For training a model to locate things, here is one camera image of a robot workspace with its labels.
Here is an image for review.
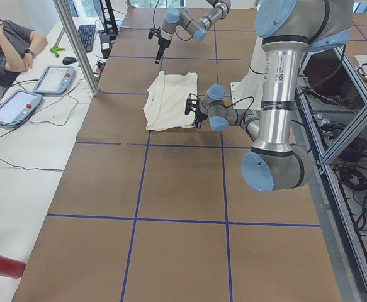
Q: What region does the near teach pendant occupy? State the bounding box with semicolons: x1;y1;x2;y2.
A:
0;89;43;128

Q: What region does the aluminium frame post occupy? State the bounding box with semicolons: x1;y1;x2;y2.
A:
53;0;99;96

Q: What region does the cream long-sleeve cat shirt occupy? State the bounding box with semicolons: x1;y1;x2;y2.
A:
143;71;198;131

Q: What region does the black keyboard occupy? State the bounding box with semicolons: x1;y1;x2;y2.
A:
77;24;96;52

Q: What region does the far teach pendant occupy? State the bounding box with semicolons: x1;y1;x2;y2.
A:
32;65;76;95

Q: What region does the seated person grey shirt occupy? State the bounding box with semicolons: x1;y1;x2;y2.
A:
0;18;48;87

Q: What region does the red cylinder bottle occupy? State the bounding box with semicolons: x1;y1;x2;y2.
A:
0;255;26;279

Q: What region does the black computer mouse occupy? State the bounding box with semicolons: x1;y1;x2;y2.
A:
62;57;77;65

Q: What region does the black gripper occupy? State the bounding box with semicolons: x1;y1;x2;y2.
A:
193;109;208;128
155;36;171;64

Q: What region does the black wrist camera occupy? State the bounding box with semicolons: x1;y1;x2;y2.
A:
184;93;201;115
148;27;161;40

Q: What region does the green plastic part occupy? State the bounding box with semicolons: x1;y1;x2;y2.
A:
50;45;65;58

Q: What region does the black box with label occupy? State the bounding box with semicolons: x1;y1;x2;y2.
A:
100;33;112;59

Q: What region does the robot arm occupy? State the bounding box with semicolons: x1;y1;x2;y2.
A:
186;1;353;192
148;0;231;64

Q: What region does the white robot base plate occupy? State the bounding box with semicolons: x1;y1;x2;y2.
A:
230;81;263;111

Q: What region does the teach pendant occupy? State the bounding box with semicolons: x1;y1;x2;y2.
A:
32;65;76;95
0;89;43;128

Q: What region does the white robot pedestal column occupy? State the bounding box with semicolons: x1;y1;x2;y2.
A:
249;36;266;82

